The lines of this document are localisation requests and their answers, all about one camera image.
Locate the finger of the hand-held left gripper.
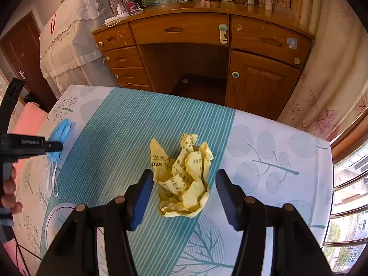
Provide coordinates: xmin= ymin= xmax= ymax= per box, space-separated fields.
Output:
xmin=0 ymin=134 xmax=64 ymax=161
xmin=0 ymin=78 xmax=27 ymax=134

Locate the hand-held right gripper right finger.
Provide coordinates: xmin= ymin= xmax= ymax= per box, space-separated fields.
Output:
xmin=215 ymin=169 xmax=334 ymax=276

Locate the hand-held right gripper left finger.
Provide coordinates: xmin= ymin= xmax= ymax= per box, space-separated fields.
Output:
xmin=36 ymin=169 xmax=154 ymax=276

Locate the blue face mask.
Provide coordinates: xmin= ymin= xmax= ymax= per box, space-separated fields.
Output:
xmin=46 ymin=118 xmax=72 ymax=197

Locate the yellow paper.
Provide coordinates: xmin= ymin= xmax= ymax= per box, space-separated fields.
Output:
xmin=149 ymin=133 xmax=215 ymax=217

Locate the person's left forearm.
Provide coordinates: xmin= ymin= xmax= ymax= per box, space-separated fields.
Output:
xmin=0 ymin=208 xmax=15 ymax=243

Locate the person's left hand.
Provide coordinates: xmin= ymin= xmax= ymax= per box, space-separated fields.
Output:
xmin=0 ymin=167 xmax=23 ymax=216

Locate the brown wooden door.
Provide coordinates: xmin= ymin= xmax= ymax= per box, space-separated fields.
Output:
xmin=0 ymin=11 xmax=58 ymax=104

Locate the tree print tablecloth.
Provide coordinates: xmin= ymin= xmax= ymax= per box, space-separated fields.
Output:
xmin=17 ymin=85 xmax=334 ymax=276

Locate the white lace piano cover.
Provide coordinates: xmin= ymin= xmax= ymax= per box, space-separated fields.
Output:
xmin=39 ymin=0 xmax=121 ymax=95

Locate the round leaf print placemat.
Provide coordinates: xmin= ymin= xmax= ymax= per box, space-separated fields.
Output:
xmin=43 ymin=203 xmax=87 ymax=253

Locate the white power strip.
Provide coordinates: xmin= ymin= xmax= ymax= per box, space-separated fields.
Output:
xmin=104 ymin=13 xmax=128 ymax=26

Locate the window with metal grille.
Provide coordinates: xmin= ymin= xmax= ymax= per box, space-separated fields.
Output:
xmin=320 ymin=115 xmax=368 ymax=273

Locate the wooden desk with drawers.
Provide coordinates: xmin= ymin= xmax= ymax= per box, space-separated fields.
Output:
xmin=92 ymin=0 xmax=315 ymax=121

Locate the cream drawer child lock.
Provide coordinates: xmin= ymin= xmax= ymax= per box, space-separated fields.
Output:
xmin=218 ymin=23 xmax=230 ymax=45

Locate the leaf print curtain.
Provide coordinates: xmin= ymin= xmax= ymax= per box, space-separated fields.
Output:
xmin=277 ymin=0 xmax=368 ymax=143

